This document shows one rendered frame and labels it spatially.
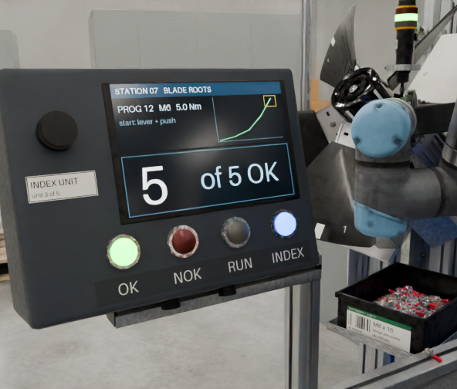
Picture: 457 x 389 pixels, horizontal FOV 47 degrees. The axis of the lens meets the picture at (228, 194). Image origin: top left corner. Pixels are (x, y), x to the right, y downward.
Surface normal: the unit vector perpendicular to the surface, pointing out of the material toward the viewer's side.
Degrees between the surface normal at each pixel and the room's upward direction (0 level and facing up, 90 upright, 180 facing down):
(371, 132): 89
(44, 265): 75
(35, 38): 90
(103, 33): 90
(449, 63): 50
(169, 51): 90
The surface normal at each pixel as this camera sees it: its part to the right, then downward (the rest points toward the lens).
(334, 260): -0.87, 0.11
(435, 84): -0.68, -0.54
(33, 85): 0.47, -0.08
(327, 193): -0.16, -0.46
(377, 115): -0.40, 0.20
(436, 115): 0.07, 0.11
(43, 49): 0.29, 0.20
